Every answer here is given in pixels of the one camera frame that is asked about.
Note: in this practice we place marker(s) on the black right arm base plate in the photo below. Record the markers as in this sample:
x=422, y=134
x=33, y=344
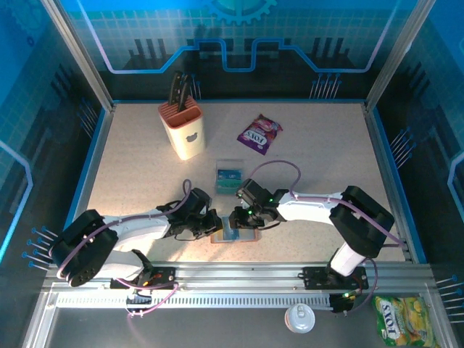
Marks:
x=315, y=278

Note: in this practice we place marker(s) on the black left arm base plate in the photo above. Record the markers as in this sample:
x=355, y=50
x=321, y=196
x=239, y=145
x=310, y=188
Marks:
x=166, y=277

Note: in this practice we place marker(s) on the white tin can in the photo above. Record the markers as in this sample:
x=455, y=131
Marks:
x=299, y=318

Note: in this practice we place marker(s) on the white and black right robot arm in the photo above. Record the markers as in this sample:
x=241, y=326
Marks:
x=308, y=212

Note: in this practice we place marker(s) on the aluminium side rail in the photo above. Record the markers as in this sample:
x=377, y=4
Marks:
x=389, y=181
x=95, y=163

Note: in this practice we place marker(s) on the teal credit card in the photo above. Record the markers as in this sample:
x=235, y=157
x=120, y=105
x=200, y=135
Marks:
x=228, y=187

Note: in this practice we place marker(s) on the beige knife block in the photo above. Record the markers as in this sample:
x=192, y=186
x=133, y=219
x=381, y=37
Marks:
x=186, y=136

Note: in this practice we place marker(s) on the blue credit card white print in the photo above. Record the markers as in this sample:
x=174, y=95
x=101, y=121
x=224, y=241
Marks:
x=229, y=175

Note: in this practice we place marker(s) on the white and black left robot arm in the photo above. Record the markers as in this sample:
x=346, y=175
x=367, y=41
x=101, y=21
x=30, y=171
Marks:
x=137, y=230

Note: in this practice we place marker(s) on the aluminium mounting rail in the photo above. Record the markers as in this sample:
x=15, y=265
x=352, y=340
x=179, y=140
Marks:
x=235, y=275

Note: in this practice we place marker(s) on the aluminium frame post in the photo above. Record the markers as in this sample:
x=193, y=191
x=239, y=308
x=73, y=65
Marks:
x=398, y=54
x=80, y=54

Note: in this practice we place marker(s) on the yellow candy bag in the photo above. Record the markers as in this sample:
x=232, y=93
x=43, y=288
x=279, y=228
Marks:
x=406, y=320

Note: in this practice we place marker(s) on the purple candy bag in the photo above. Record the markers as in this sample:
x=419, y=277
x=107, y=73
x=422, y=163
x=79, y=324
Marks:
x=259, y=134

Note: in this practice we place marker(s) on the black connector box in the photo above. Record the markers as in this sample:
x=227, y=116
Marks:
x=139, y=299
x=340, y=302

